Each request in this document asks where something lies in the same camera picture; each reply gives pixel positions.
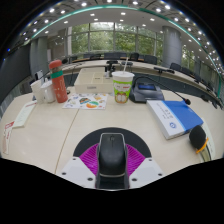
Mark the blue and white book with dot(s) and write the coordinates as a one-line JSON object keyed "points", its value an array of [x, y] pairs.
{"points": [[175, 118]]}

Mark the white booklet with red header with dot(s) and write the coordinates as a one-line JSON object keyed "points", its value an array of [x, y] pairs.
{"points": [[24, 113]]}

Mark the colourful sticker sheet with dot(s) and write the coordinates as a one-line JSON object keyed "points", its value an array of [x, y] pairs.
{"points": [[86, 100]]}

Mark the black computer mouse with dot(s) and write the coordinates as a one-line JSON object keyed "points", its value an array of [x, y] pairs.
{"points": [[112, 156]]}

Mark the green printed cup with straw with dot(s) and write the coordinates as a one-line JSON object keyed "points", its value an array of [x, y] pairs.
{"points": [[122, 87]]}

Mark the white lidded mug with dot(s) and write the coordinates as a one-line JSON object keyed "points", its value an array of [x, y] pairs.
{"points": [[48, 92]]}

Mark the dark desk microphone console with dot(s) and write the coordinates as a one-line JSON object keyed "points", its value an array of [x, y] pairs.
{"points": [[146, 92]]}

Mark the cream cardboard box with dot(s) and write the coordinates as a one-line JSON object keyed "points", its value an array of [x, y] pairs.
{"points": [[93, 83]]}

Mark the long curved conference desk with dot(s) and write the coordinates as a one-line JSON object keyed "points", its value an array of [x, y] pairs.
{"points": [[143, 66]]}

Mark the black office chairs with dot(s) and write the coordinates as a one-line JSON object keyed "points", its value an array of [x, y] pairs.
{"points": [[150, 59]]}

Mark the round ceiling lights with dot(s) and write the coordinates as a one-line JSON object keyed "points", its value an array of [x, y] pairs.
{"points": [[135, 2]]}

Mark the red bottle with green band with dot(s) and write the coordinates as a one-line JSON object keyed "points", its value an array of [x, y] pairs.
{"points": [[58, 81]]}

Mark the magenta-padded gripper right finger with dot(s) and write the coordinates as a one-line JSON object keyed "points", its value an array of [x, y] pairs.
{"points": [[148, 171]]}

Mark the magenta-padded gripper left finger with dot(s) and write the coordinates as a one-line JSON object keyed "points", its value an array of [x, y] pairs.
{"points": [[75, 171]]}

